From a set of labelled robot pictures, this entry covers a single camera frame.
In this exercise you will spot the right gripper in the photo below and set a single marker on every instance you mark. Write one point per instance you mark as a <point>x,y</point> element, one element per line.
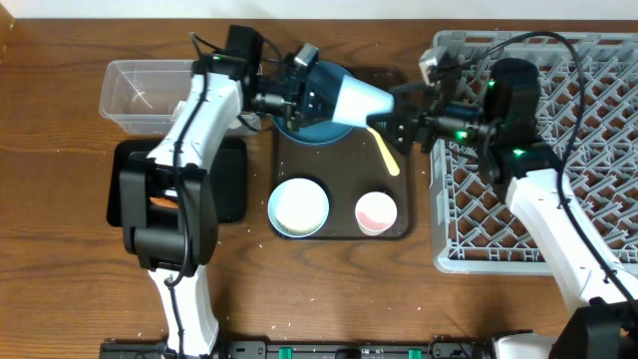
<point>428,121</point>

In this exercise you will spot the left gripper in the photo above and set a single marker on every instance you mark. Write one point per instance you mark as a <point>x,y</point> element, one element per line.
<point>293,105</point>

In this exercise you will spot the light blue cup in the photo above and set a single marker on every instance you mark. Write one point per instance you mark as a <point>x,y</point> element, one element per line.
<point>355,100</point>

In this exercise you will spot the light blue rice bowl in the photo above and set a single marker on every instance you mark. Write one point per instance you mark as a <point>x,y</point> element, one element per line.
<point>271,208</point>

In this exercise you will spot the pink cup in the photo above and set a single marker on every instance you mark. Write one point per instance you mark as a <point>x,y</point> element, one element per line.
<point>375,212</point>

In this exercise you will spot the orange carrot piece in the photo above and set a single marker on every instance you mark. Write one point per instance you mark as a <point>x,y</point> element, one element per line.
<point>163,202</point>

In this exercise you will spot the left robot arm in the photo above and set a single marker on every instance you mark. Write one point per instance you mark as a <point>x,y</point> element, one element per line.
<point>168,215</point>

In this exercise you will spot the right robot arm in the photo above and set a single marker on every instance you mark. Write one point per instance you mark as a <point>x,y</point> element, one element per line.
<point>599,293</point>

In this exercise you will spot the grey dishwasher rack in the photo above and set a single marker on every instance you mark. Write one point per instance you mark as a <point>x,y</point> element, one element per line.
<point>587,113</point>

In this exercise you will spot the dark blue plate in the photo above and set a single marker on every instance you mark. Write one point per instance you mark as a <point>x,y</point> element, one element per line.
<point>325,133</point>

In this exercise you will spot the yellow plastic spoon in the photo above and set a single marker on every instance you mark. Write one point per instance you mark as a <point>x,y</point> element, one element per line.
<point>388,159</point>

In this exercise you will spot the brown serving tray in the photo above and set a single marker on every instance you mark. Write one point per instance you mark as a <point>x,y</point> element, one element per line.
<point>347,169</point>

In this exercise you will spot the white rice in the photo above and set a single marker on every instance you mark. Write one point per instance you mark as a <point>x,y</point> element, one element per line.
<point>300,207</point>

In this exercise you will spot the black tray bin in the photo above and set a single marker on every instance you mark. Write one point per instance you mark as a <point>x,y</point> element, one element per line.
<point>228,177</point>

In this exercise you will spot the clear plastic bin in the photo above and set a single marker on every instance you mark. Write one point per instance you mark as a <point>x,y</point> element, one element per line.
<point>145,97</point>

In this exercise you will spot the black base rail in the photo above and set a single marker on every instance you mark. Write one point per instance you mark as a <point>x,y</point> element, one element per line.
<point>256,349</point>

